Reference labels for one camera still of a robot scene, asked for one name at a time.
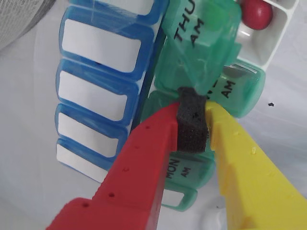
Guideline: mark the blue green pill organizer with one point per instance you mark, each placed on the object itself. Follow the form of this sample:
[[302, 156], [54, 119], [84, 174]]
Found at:
[[96, 43]]

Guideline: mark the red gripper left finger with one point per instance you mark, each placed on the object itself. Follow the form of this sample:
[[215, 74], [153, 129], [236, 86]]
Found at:
[[129, 179]]

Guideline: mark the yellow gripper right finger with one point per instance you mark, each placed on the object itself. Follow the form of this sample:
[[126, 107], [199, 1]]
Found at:
[[251, 179]]

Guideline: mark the printed newspaper sheet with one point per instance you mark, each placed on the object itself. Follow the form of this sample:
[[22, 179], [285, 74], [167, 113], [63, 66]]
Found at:
[[14, 19]]

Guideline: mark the red candy pill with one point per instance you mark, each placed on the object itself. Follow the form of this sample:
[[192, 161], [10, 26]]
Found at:
[[256, 14]]

